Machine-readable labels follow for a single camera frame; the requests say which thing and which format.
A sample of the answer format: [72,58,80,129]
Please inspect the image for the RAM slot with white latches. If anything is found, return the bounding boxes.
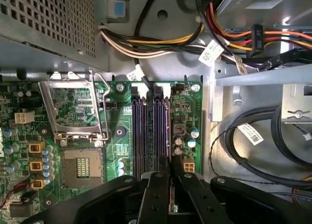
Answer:
[139,87,150,178]
[160,86,172,161]

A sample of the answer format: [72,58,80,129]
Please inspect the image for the grey power supply unit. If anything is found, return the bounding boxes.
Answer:
[0,0,110,73]

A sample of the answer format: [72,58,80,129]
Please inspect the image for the grey metal drive cage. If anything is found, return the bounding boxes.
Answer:
[214,0,312,30]

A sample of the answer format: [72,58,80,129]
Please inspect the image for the black wire connector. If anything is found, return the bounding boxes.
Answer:
[249,23,266,57]

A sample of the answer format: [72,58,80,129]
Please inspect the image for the wire locking lever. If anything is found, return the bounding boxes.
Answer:
[88,68,110,141]

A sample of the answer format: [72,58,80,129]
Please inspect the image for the white four-pin power socket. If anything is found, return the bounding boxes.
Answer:
[14,110,35,125]

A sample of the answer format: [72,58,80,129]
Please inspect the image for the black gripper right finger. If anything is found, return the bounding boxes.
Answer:
[172,157,312,224]

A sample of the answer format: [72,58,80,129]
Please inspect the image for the white barcode label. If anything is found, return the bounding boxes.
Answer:
[236,123,265,146]
[198,39,224,68]
[126,68,142,81]

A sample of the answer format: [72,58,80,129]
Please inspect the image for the orange red yellow wire bundle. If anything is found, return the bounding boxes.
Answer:
[204,1,312,52]

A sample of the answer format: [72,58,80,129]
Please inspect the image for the white board power connector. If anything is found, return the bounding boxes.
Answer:
[183,161,196,173]

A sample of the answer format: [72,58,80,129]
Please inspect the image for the grey clip with blue tab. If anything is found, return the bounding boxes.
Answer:
[106,0,128,23]

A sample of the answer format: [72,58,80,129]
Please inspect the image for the thin black cable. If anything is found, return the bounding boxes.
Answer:
[133,0,160,91]

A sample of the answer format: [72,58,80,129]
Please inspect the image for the black and grey PC case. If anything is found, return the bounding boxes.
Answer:
[0,0,312,224]

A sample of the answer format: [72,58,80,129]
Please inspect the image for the thick black cables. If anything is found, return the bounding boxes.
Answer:
[223,104,312,188]

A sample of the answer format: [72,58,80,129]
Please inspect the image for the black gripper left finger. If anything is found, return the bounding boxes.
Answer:
[20,155,171,224]

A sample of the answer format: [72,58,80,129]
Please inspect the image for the yellow white black wire bundle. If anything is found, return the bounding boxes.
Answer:
[98,23,206,59]

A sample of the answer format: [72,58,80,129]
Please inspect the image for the CPU socket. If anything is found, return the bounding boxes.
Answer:
[60,147,106,188]

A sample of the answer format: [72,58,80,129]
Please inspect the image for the green motherboard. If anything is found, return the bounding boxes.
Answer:
[0,80,204,224]

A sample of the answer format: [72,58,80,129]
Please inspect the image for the RAM slot with black latches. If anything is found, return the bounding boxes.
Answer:
[153,85,163,173]
[131,85,141,181]

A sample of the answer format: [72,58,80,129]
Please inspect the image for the metal socket cover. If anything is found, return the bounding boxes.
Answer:
[38,71,110,141]

